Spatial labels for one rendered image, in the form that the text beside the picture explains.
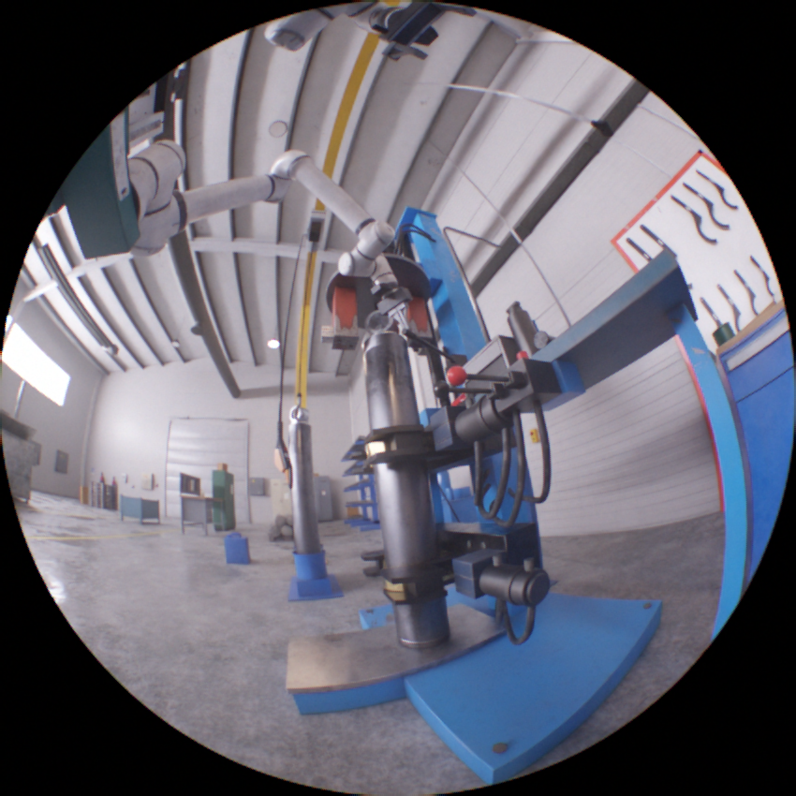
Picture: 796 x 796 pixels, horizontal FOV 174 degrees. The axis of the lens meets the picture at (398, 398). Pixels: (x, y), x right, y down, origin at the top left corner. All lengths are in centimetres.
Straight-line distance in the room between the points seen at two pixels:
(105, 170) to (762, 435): 174
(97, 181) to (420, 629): 147
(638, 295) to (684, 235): 209
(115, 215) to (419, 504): 116
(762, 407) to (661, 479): 147
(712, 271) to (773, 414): 151
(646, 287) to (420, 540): 96
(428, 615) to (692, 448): 209
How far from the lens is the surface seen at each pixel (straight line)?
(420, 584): 86
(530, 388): 56
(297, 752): 100
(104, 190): 64
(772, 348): 121
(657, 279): 59
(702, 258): 255
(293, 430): 230
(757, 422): 119
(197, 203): 99
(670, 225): 271
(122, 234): 67
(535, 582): 69
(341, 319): 123
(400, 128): 644
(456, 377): 46
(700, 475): 241
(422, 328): 134
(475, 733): 82
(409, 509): 95
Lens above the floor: 78
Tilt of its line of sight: 21 degrees up
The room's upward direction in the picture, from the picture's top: 8 degrees counter-clockwise
